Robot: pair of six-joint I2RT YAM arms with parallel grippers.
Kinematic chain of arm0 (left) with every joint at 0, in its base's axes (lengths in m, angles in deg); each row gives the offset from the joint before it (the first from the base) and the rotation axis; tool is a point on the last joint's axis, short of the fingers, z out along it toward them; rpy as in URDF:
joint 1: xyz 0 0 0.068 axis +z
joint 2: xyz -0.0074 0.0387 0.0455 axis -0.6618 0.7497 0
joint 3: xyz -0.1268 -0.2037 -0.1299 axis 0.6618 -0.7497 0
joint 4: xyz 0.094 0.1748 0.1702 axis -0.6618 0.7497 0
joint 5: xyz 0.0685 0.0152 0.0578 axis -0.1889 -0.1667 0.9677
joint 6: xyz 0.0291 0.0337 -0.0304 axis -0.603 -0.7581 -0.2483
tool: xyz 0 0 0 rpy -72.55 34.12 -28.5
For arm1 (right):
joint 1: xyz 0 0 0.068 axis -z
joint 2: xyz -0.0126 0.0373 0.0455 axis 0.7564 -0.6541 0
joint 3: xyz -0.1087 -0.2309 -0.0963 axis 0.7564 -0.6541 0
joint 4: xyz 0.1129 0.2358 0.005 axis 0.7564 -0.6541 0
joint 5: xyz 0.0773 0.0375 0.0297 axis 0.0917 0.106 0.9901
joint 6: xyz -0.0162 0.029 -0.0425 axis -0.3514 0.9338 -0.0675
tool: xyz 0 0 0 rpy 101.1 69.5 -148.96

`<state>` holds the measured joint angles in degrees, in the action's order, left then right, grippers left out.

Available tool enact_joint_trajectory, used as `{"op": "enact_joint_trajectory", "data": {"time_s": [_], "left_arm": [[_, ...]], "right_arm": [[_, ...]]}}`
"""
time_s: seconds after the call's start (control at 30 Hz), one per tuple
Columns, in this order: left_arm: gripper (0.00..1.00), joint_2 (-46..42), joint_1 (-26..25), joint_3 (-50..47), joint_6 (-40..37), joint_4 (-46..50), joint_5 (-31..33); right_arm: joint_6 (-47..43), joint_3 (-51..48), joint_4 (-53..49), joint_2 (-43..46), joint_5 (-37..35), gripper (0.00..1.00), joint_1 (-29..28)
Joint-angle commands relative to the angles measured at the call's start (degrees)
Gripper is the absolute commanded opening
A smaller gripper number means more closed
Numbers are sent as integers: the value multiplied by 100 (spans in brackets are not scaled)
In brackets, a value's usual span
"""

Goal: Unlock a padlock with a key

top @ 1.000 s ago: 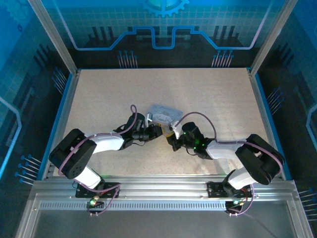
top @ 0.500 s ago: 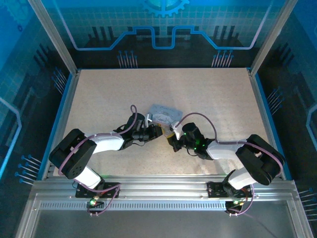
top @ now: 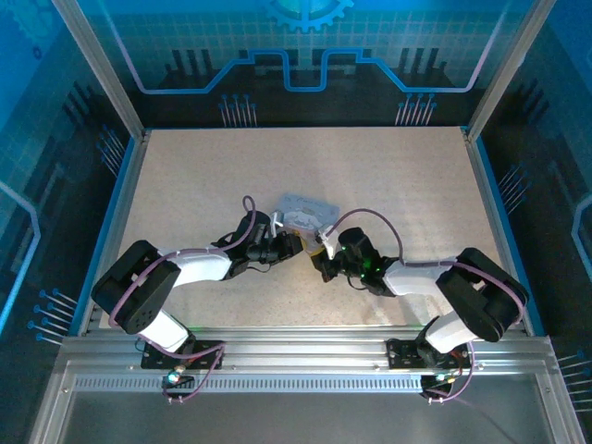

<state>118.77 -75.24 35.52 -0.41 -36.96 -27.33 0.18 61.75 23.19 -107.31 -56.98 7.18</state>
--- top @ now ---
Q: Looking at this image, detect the pastel cartoon tin box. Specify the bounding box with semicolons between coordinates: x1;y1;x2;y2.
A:
275;191;342;241

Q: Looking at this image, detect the slotted aluminium strip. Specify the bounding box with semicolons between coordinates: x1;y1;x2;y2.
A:
73;375;426;393

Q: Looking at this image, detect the lit connector board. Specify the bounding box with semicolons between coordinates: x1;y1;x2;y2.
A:
420;371;457;394
161;364;195;389

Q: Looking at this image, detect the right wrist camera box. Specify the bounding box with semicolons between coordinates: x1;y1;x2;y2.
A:
315;226;338;261

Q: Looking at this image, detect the aluminium frame cross rail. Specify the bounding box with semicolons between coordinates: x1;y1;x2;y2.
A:
59;326;556;367

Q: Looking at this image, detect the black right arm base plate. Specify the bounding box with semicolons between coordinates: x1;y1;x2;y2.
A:
386;337;477;371

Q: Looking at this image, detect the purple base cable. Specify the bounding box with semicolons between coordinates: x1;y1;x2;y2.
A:
161;340;228;403
425;339;476;402

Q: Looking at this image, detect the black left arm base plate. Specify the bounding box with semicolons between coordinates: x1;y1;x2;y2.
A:
140;339;228;371

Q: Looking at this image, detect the aluminium table side rail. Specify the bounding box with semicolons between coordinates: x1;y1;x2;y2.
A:
462;129;533;335
78;131;152;337

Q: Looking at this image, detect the aluminium frame post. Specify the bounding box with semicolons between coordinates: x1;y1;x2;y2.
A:
464;0;559;142
51;0;152;142

